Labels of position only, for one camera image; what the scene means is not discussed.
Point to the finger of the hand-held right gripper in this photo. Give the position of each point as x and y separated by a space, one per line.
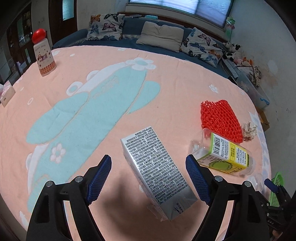
271 185

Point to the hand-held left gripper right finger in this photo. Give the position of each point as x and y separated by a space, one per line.
197 180

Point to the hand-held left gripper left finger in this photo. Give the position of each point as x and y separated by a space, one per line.
98 183

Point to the green plastic basket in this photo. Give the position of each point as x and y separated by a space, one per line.
280 178

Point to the white and blue milk carton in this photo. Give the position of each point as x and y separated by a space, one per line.
157 166

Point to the clear bottle with green label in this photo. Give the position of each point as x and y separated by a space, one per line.
226 155

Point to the crumpled paper ball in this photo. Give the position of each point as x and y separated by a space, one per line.
249 131

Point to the cardboard box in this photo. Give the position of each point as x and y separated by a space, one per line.
263 120

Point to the red foam fruit net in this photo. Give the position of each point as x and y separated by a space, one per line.
219 118

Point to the pink blanket with teal print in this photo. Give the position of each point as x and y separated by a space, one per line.
92 115

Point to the clear plastic storage box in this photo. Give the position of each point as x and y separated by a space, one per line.
254 95

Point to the floral cloth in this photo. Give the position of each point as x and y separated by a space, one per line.
256 76

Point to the black white patterned box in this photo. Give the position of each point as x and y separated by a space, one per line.
230 68

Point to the orange and pink plush toy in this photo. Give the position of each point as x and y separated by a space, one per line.
245 62

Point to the pink tissue box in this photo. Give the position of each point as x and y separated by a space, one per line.
7 95

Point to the large butterfly print pillow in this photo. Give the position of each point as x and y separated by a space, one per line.
201 46

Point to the black and white cow plush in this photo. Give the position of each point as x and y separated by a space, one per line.
232 49

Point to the white bottle with red cap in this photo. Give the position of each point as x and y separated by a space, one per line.
44 58

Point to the blue sofa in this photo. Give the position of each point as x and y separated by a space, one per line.
104 42

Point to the beige pillow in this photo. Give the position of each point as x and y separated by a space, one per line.
159 34

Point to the small butterfly print pillow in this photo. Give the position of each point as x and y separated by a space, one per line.
104 26

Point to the colourful pinwheel toy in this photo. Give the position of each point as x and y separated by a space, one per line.
230 25

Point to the dark wooden door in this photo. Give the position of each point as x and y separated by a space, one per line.
55 23

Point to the teal packet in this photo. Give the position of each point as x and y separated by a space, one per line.
151 16

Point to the dark wooden cabinet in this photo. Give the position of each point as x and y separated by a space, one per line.
23 27

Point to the window with printed blind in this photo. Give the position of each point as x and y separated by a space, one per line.
185 7

